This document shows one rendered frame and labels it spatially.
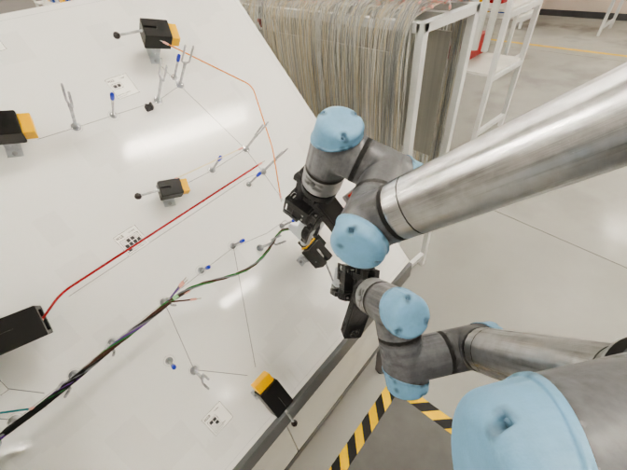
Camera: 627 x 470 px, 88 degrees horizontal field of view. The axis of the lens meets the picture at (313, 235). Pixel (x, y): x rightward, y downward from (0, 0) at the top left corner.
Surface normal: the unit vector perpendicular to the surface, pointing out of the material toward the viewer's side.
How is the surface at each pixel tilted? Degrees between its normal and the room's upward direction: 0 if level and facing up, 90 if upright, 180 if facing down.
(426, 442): 0
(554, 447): 10
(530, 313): 0
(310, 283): 48
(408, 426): 0
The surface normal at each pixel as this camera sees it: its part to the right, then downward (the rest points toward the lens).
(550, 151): -0.61, 0.34
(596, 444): -0.11, -0.81
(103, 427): 0.49, -0.18
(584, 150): -0.47, 0.56
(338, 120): 0.18, -0.48
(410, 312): 0.25, 0.05
